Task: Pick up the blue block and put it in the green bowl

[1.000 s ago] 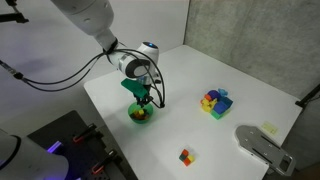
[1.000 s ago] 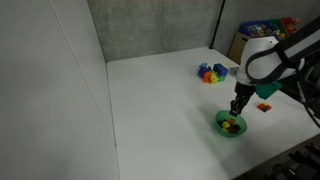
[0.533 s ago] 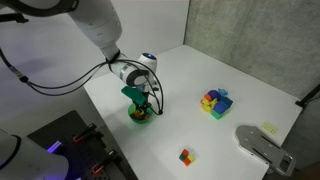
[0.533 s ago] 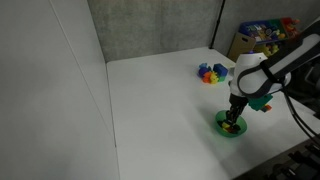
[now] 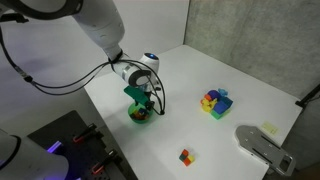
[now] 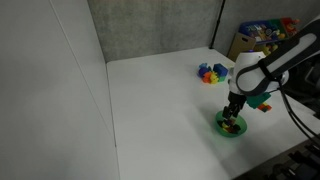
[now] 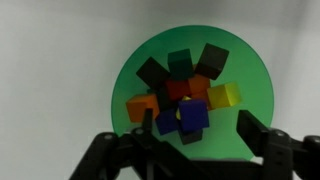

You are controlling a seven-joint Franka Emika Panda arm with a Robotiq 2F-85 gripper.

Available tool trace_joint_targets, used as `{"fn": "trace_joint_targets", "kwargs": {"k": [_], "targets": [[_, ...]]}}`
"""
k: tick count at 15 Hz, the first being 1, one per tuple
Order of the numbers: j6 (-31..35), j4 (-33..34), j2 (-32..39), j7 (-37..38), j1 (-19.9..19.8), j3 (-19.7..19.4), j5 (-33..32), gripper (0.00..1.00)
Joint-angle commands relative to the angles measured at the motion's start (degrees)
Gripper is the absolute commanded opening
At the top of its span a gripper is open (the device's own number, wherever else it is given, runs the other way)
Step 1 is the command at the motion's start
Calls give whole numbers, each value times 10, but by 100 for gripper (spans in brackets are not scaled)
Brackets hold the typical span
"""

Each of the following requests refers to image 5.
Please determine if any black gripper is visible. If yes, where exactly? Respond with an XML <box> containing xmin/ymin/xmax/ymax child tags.
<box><xmin>139</xmin><ymin>83</ymin><xmax>158</xmax><ymax>113</ymax></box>

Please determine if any green bowl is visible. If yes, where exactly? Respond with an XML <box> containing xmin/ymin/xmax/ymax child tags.
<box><xmin>127</xmin><ymin>101</ymin><xmax>155</xmax><ymax>125</ymax></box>

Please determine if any large green block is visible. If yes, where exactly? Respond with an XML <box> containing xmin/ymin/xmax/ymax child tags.
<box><xmin>210</xmin><ymin>107</ymin><xmax>232</xmax><ymax>121</ymax></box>

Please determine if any yellow toy piece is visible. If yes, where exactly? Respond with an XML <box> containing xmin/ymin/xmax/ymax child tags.
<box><xmin>200</xmin><ymin>98</ymin><xmax>218</xmax><ymax>114</ymax></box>

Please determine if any purple ball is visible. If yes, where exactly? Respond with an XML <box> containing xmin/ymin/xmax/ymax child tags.
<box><xmin>207</xmin><ymin>89</ymin><xmax>221</xmax><ymax>101</ymax></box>

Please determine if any red black clamp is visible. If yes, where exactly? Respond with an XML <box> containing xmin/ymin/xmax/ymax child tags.
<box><xmin>72</xmin><ymin>123</ymin><xmax>104</xmax><ymax>144</ymax></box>
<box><xmin>91</xmin><ymin>150</ymin><xmax>123</xmax><ymax>176</ymax></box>

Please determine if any large blue cube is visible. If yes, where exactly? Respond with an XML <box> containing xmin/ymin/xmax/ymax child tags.
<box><xmin>213</xmin><ymin>100</ymin><xmax>230</xmax><ymax>115</ymax></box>

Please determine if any teal cube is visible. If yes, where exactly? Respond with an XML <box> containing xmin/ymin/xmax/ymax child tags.
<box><xmin>220</xmin><ymin>96</ymin><xmax>234</xmax><ymax>109</ymax></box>

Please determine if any black equipment base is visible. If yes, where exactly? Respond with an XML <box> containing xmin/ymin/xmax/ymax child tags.
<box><xmin>27</xmin><ymin>110</ymin><xmax>138</xmax><ymax>180</ymax></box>

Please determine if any grey metal plate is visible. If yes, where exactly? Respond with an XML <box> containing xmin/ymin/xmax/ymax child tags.
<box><xmin>235</xmin><ymin>124</ymin><xmax>297</xmax><ymax>177</ymax></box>

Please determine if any yellow sticky note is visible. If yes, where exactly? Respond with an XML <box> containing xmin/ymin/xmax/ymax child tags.
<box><xmin>260</xmin><ymin>122</ymin><xmax>279</xmax><ymax>136</ymax></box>

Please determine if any black stand bar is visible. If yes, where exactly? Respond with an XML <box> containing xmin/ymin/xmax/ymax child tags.
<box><xmin>295</xmin><ymin>83</ymin><xmax>320</xmax><ymax>109</ymax></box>

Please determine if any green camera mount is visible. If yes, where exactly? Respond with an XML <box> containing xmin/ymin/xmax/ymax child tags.
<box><xmin>123</xmin><ymin>84</ymin><xmax>149</xmax><ymax>107</ymax></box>

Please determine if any black cable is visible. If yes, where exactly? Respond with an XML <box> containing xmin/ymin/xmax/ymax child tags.
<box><xmin>0</xmin><ymin>24</ymin><xmax>167</xmax><ymax>116</ymax></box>

